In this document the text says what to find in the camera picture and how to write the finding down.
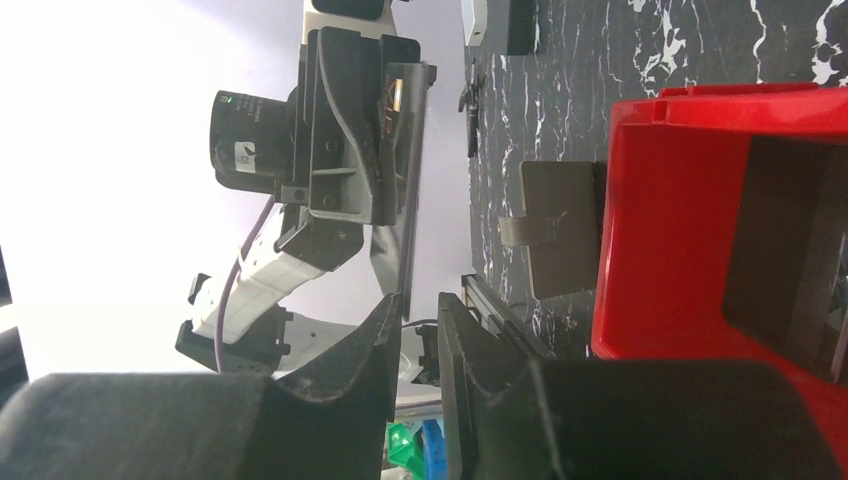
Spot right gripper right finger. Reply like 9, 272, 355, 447
438, 293, 845, 479

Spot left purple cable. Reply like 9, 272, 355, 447
213, 195, 276, 376

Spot black credit card stack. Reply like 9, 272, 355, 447
722, 137, 847, 385

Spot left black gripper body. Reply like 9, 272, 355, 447
278, 27, 436, 271

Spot black pliers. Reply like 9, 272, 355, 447
458, 74, 485, 159

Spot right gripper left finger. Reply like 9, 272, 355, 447
1, 294, 402, 479

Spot red plastic bin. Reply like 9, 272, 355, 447
591, 83, 847, 463

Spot grey leather card holder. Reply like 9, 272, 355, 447
498, 160, 607, 300

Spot black flat box left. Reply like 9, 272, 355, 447
506, 0, 536, 56

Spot white square box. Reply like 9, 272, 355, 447
460, 0, 488, 47

